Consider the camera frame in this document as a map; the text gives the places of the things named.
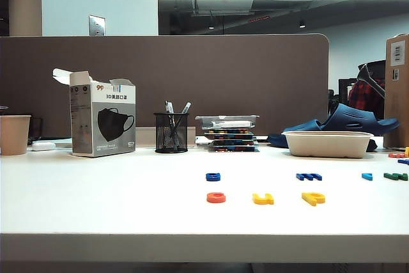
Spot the brown desk divider panel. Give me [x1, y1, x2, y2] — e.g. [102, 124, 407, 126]
[0, 33, 330, 141]

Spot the red plaid jacket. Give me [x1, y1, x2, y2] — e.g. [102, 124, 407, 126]
[348, 77, 386, 119]

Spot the black office chair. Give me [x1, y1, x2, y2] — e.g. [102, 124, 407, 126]
[357, 59, 387, 98]

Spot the black mesh pen holder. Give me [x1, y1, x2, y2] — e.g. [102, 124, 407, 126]
[153, 112, 189, 154]

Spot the beige pulp food tray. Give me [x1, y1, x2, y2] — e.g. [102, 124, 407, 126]
[282, 130, 374, 159]

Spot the brown paper cup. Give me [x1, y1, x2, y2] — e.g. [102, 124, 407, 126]
[0, 114, 32, 156]

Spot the brown cardboard box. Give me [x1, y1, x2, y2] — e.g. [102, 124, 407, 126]
[383, 33, 409, 149]

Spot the black gel pen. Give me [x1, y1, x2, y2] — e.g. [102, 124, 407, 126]
[164, 100, 178, 139]
[171, 102, 192, 138]

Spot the white grey face mask box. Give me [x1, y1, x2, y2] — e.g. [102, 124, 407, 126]
[52, 68, 137, 158]

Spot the yellow letter p magnet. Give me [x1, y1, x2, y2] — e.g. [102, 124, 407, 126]
[301, 191, 327, 207]

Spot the white earbuds case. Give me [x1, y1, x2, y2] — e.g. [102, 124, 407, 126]
[31, 141, 57, 152]

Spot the yellow letter u magnet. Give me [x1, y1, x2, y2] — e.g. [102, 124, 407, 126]
[252, 192, 275, 206]

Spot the green letter w magnet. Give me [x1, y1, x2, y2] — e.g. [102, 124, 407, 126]
[383, 172, 409, 181]

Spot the black computer monitor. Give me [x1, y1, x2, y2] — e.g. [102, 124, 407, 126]
[338, 77, 359, 107]

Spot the metal wall switch plate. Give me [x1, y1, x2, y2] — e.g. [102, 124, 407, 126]
[88, 15, 107, 36]

